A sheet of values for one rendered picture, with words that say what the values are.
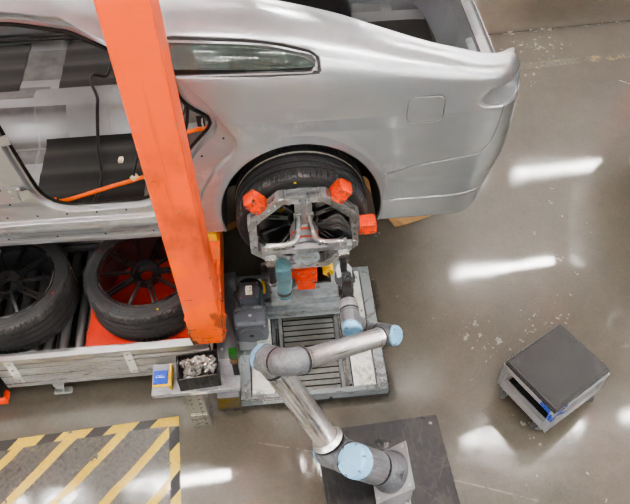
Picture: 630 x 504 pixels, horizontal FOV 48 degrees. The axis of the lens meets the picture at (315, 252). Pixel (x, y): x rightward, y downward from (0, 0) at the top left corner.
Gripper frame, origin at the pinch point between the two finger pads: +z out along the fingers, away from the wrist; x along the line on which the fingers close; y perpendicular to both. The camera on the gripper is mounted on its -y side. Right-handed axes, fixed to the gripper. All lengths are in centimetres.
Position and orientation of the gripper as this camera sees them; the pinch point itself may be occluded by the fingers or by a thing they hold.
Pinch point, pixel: (342, 264)
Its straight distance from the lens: 338.4
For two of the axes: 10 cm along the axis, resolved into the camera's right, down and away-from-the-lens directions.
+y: 0.2, 6.2, 7.8
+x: 10.0, -0.8, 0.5
